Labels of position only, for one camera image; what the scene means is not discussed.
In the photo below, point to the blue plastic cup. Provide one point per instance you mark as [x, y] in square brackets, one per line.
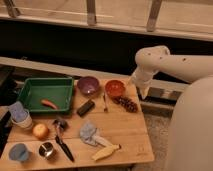
[19, 152]

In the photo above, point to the cream wooden piece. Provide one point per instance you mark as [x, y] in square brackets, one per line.
[102, 140]

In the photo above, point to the yellow banana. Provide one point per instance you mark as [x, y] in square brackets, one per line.
[105, 152]

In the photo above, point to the small steel cup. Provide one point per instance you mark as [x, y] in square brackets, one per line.
[46, 150]

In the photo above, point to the orange carrot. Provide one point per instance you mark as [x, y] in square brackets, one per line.
[49, 103]

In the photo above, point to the black rectangular block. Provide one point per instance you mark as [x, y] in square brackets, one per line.
[86, 107]

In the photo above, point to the blue cloth in cup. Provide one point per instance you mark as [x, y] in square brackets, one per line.
[17, 111]

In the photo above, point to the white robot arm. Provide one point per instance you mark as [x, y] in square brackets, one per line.
[190, 138]

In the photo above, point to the green plastic tray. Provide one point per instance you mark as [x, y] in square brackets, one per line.
[57, 90]

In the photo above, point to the purple bowl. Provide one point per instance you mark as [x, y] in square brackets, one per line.
[88, 85]

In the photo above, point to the black metal clip tool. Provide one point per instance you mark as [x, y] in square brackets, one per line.
[60, 124]

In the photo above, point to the blue grey towel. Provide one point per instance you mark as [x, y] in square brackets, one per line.
[86, 133]

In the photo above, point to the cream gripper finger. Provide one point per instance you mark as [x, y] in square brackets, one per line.
[144, 92]

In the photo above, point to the orange bowl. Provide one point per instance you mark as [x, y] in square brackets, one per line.
[114, 88]

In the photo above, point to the red yellow apple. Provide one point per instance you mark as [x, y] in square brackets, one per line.
[40, 131]

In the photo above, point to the black handled knife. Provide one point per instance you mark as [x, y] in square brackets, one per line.
[63, 146]

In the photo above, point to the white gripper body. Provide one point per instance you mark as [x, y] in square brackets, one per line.
[142, 78]

